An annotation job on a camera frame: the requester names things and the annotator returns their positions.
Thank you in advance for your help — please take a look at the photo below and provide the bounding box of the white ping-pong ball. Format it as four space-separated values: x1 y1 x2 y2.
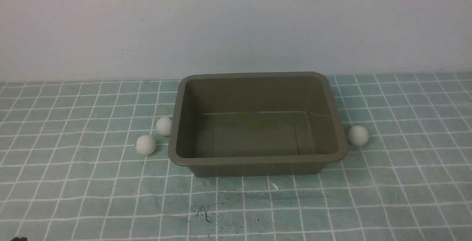
135 135 157 156
347 125 370 147
155 116 172 136

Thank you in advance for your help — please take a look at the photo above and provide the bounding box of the olive green plastic bin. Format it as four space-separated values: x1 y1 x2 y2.
168 71 348 177

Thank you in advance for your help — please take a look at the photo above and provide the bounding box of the green checkered tablecloth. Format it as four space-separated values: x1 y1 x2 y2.
0 72 472 241

